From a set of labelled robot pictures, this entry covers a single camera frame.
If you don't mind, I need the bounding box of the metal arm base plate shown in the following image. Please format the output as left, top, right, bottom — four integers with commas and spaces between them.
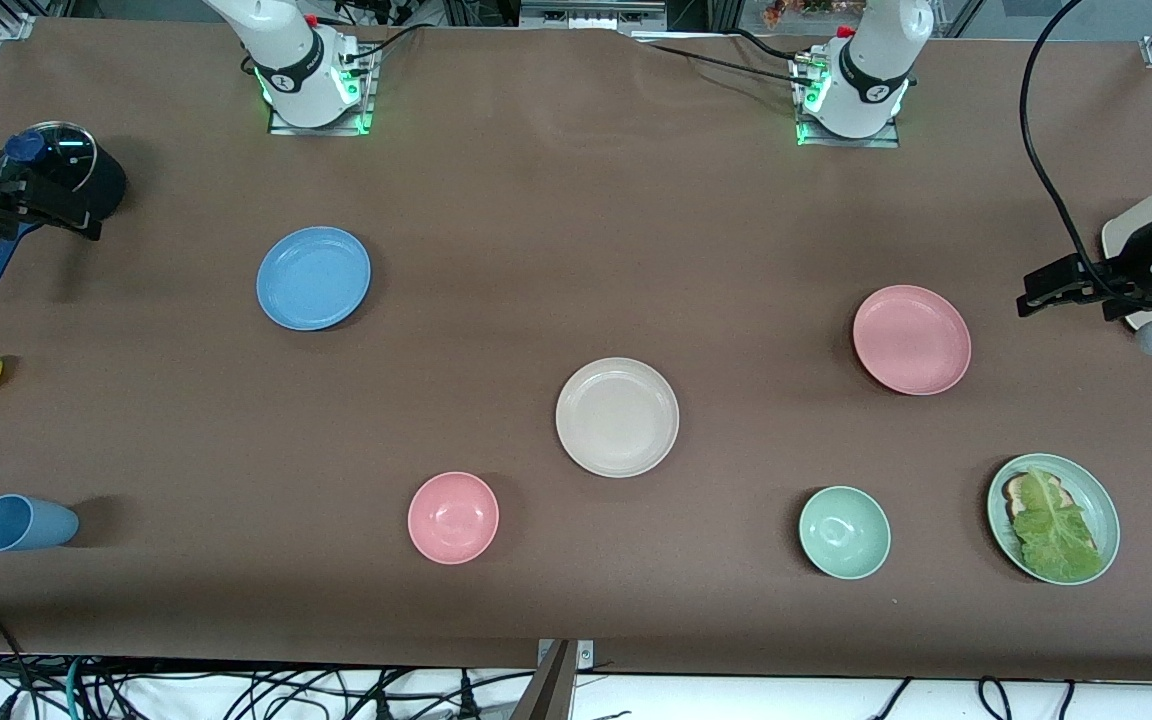
268, 45, 378, 137
796, 60, 902, 149

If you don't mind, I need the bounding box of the black base cable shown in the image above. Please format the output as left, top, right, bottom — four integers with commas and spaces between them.
636, 38, 817, 89
716, 28, 817, 69
336, 20, 442, 63

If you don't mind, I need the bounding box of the blue plastic cup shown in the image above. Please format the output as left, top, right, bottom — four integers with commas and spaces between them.
0, 494, 80, 553

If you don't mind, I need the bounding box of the dark metal post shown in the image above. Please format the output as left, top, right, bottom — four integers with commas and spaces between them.
509, 640, 577, 720

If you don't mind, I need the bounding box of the green bowl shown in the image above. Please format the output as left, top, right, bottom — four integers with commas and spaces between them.
798, 485, 892, 581

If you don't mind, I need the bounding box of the pink bowl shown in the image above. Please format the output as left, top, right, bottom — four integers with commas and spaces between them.
407, 471, 501, 566

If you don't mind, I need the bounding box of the beige plate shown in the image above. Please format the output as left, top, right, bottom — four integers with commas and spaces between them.
555, 357, 681, 479

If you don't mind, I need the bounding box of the grey metal device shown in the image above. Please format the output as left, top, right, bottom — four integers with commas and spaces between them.
521, 0, 667, 31

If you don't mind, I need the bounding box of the brown table cover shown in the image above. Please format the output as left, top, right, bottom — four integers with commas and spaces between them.
0, 15, 1152, 683

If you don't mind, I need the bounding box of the black pot with blue handle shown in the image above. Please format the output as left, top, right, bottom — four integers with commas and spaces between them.
0, 120, 129, 297

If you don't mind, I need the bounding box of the green lettuce leaf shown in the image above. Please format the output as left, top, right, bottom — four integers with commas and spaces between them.
1010, 466, 1105, 584

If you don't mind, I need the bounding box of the colourful toy food pile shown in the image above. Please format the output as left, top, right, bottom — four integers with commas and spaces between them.
761, 0, 867, 26

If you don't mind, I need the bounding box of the pink plate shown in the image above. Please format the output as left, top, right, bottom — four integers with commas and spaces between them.
852, 285, 973, 397

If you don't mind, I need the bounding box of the green plate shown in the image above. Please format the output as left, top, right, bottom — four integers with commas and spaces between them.
986, 453, 1122, 587

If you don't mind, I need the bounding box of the small metal bracket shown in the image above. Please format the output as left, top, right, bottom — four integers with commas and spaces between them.
536, 639, 596, 673

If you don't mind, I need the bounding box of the blue plate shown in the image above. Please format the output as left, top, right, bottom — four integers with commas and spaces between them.
256, 226, 373, 332

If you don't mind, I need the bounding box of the toasted bread slice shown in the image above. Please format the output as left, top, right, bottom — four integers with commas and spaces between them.
1001, 473, 1073, 523

